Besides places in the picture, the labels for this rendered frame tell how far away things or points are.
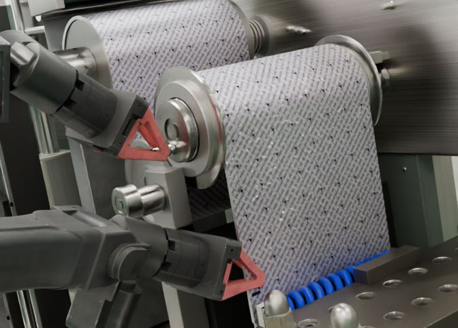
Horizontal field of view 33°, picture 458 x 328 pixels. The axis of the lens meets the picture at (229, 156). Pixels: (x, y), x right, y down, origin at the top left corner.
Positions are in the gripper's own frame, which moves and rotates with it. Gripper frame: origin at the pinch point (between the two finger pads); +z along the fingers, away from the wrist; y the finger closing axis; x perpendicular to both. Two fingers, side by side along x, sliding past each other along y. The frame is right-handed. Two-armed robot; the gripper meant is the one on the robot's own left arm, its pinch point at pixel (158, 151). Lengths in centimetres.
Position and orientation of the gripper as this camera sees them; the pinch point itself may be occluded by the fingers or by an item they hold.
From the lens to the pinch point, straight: 90.5
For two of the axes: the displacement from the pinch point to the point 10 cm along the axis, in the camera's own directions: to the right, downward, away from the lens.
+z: 6.5, 4.4, 6.2
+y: 6.2, 1.6, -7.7
